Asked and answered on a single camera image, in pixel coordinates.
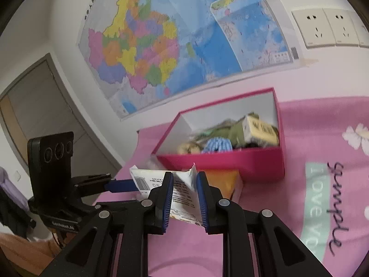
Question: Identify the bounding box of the purple cloth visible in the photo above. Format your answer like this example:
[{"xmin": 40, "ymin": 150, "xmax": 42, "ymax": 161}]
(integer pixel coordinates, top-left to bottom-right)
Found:
[{"xmin": 0, "ymin": 166, "xmax": 21, "ymax": 199}]

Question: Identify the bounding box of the cream printed pack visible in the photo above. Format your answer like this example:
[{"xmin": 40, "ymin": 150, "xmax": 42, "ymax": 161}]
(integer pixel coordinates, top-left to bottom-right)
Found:
[{"xmin": 241, "ymin": 115, "xmax": 280, "ymax": 148}]

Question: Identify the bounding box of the grey door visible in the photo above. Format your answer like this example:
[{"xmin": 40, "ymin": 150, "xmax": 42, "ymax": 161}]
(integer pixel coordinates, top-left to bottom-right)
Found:
[{"xmin": 0, "ymin": 53, "xmax": 125, "ymax": 179}]

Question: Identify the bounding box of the white wall socket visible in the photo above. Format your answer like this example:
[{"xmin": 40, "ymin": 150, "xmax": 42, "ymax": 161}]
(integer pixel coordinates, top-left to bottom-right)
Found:
[
  {"xmin": 292, "ymin": 8, "xmax": 336, "ymax": 48},
  {"xmin": 322, "ymin": 8, "xmax": 361, "ymax": 47},
  {"xmin": 353, "ymin": 24, "xmax": 369, "ymax": 48}
]

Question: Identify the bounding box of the white printed packet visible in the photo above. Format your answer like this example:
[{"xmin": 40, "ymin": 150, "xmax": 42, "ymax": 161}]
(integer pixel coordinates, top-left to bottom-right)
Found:
[{"xmin": 129, "ymin": 163, "xmax": 204, "ymax": 227}]

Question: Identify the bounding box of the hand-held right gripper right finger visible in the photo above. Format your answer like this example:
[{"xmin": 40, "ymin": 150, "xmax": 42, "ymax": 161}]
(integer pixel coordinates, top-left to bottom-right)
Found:
[{"xmin": 196, "ymin": 171, "xmax": 335, "ymax": 277}]

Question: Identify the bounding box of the green plush toy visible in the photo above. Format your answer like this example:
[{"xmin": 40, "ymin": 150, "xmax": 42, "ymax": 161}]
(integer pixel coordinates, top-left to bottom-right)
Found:
[{"xmin": 199, "ymin": 118, "xmax": 251, "ymax": 148}]

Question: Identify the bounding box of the pink printed blanket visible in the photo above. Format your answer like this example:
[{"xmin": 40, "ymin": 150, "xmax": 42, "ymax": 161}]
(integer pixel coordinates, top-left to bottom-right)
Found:
[{"xmin": 95, "ymin": 96, "xmax": 369, "ymax": 277}]

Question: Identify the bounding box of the orange packet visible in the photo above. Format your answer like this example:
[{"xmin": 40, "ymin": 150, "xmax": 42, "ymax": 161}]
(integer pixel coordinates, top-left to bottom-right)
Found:
[{"xmin": 205, "ymin": 169, "xmax": 243, "ymax": 201}]

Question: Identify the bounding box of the colourful wall map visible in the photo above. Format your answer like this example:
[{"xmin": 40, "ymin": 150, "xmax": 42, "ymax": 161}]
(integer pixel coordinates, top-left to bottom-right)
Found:
[{"xmin": 76, "ymin": 0, "xmax": 319, "ymax": 122}]

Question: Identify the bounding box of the dark cloth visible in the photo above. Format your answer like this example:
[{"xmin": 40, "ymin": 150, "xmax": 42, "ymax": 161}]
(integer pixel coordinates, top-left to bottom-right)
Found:
[{"xmin": 0, "ymin": 187, "xmax": 36, "ymax": 235}]

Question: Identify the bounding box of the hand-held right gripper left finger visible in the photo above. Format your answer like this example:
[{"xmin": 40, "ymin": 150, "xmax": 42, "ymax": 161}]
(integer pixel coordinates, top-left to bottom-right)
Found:
[{"xmin": 39, "ymin": 172, "xmax": 175, "ymax": 277}]

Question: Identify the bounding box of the beige plush toy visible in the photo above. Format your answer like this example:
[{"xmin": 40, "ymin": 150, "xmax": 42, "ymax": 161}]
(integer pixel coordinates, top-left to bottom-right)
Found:
[{"xmin": 176, "ymin": 141, "xmax": 202, "ymax": 154}]

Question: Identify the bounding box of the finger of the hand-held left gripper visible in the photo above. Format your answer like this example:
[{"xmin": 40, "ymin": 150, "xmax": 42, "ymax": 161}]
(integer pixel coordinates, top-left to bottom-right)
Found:
[{"xmin": 73, "ymin": 172, "xmax": 139, "ymax": 197}]

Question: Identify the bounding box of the pink cardboard box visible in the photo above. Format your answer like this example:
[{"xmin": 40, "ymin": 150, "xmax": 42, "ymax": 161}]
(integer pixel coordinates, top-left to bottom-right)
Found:
[{"xmin": 151, "ymin": 87, "xmax": 286, "ymax": 183}]

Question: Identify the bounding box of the blue striped cloth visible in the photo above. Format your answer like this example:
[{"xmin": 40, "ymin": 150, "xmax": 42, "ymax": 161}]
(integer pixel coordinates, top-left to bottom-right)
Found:
[{"xmin": 201, "ymin": 137, "xmax": 233, "ymax": 154}]

